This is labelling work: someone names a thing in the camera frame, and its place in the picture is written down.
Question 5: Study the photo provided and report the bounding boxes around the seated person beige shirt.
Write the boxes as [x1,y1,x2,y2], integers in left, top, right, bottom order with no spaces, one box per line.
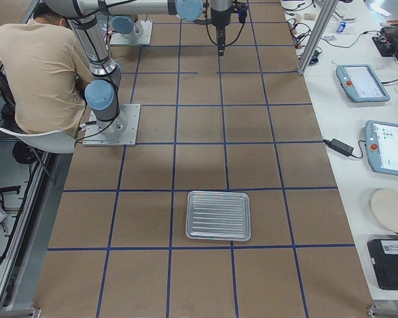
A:
[0,3,92,136]

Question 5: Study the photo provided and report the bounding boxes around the teach pendant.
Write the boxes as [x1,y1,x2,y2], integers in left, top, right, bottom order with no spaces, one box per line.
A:
[336,64,390,103]
[364,121,398,176]

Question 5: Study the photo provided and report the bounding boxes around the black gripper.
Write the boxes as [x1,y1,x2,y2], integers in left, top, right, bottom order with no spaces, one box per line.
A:
[210,0,247,56]

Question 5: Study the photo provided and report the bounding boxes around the black laptop with label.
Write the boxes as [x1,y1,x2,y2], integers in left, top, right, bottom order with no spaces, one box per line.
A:
[367,239,398,291]

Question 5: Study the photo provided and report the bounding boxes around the aluminium pillar right side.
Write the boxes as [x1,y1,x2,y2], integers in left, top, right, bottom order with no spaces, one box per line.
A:
[297,0,337,76]

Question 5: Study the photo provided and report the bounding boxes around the beige round plate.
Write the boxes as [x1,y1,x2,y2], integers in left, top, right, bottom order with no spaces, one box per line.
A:
[370,189,398,233]

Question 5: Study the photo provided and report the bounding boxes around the white plastic chair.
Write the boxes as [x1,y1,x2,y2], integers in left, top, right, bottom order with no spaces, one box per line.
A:
[0,127,78,186]

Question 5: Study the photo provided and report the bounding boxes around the black power adapter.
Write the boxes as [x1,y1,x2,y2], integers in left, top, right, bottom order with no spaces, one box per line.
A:
[323,138,364,159]

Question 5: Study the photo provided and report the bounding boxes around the upper teach pendant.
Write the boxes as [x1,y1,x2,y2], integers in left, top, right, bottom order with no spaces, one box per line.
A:
[336,64,390,103]

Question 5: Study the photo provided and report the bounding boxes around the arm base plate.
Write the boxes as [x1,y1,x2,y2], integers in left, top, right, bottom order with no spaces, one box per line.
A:
[82,104,141,146]
[109,20,153,46]

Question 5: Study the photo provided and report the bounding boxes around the lower teach pendant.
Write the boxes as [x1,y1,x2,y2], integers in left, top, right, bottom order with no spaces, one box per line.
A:
[364,121,398,176]

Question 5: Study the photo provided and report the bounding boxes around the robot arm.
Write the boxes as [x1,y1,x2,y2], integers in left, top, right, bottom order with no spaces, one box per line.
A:
[44,1,248,80]
[112,15,144,38]

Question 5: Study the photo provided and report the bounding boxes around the silver ribbed metal tray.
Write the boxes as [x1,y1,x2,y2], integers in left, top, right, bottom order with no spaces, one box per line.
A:
[186,191,251,242]

